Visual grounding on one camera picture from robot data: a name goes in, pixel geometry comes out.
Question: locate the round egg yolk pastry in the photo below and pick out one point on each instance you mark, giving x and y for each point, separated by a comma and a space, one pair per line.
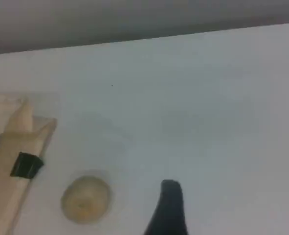
86, 198

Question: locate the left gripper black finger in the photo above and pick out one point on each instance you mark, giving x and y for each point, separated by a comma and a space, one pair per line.
25, 166

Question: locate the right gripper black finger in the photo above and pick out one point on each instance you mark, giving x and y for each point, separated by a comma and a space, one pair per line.
170, 210

